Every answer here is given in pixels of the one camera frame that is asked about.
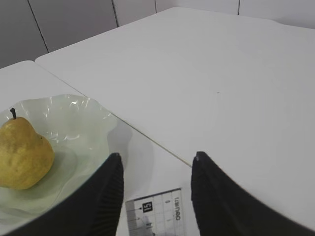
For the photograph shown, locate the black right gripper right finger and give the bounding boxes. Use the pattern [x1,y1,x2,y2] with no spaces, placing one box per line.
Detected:
[190,151,315,236]

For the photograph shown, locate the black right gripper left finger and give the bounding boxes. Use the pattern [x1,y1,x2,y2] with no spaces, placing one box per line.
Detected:
[8,153,123,236]

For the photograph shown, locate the clear plastic ruler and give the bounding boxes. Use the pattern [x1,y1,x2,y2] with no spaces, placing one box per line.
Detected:
[126,188,185,236]

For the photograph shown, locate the yellow pear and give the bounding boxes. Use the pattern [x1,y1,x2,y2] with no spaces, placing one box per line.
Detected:
[0,108,55,190]

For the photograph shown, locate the green wavy glass plate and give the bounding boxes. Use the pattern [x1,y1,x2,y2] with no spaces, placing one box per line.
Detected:
[0,94,130,236]

